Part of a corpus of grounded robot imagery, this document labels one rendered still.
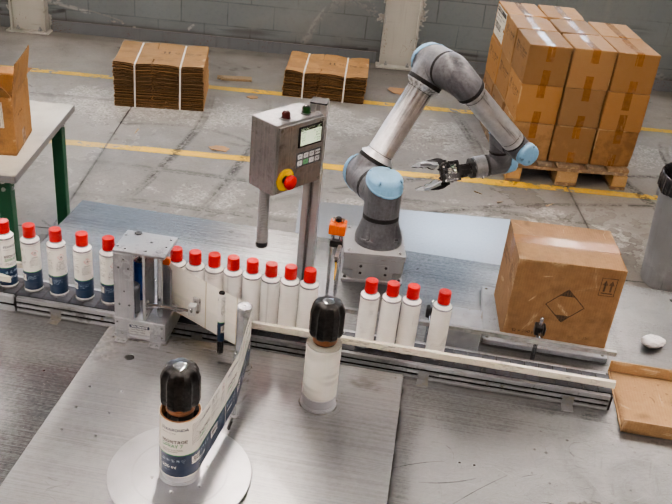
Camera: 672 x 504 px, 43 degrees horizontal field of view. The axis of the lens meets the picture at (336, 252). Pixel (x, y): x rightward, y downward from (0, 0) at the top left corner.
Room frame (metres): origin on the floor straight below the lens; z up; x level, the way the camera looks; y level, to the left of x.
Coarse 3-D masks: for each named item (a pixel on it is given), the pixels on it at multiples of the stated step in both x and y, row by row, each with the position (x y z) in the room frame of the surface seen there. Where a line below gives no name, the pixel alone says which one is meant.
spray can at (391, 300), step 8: (392, 280) 1.92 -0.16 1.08; (392, 288) 1.90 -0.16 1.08; (384, 296) 1.91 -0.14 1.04; (392, 296) 1.90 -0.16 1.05; (400, 296) 1.92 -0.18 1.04; (384, 304) 1.89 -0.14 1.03; (392, 304) 1.89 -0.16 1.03; (400, 304) 1.91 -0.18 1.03; (384, 312) 1.89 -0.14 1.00; (392, 312) 1.89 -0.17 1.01; (384, 320) 1.89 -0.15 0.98; (392, 320) 1.89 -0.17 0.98; (384, 328) 1.89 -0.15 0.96; (392, 328) 1.89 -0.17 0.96; (376, 336) 1.91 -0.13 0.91; (384, 336) 1.89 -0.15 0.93; (392, 336) 1.89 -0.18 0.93
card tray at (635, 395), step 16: (608, 368) 1.98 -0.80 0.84; (624, 368) 1.97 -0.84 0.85; (640, 368) 1.97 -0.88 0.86; (656, 368) 1.97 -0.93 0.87; (624, 384) 1.92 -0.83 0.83; (640, 384) 1.93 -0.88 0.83; (656, 384) 1.94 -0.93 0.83; (624, 400) 1.85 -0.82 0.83; (640, 400) 1.86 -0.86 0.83; (656, 400) 1.87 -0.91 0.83; (624, 416) 1.78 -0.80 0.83; (640, 416) 1.79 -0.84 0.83; (656, 416) 1.80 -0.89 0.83; (640, 432) 1.72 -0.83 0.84; (656, 432) 1.72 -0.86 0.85
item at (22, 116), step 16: (16, 64) 3.11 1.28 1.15; (0, 80) 3.32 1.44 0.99; (16, 80) 3.12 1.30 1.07; (0, 96) 3.06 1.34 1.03; (16, 96) 3.15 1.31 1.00; (0, 112) 3.06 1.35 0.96; (16, 112) 3.13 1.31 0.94; (0, 128) 3.07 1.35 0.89; (16, 128) 3.11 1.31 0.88; (0, 144) 3.06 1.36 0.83; (16, 144) 3.08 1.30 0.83
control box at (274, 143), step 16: (272, 112) 2.02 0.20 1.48; (256, 128) 1.98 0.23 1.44; (272, 128) 1.94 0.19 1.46; (288, 128) 1.96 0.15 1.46; (256, 144) 1.98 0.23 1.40; (272, 144) 1.94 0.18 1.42; (288, 144) 1.96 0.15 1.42; (320, 144) 2.05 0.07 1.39; (256, 160) 1.98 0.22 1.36; (272, 160) 1.94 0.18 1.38; (288, 160) 1.96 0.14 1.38; (320, 160) 2.05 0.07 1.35; (256, 176) 1.98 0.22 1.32; (272, 176) 1.94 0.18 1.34; (304, 176) 2.01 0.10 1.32; (272, 192) 1.94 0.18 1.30
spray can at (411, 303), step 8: (408, 288) 1.90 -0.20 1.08; (416, 288) 1.90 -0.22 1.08; (408, 296) 1.90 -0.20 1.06; (416, 296) 1.89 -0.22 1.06; (408, 304) 1.89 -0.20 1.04; (416, 304) 1.89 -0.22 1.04; (400, 312) 1.91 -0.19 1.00; (408, 312) 1.88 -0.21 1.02; (416, 312) 1.89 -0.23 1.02; (400, 320) 1.90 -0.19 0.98; (408, 320) 1.88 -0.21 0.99; (416, 320) 1.89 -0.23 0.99; (400, 328) 1.89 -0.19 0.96; (408, 328) 1.88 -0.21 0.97; (416, 328) 1.90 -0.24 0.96; (400, 336) 1.89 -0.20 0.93; (408, 336) 1.88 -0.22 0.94; (400, 344) 1.89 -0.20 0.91; (408, 344) 1.88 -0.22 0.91
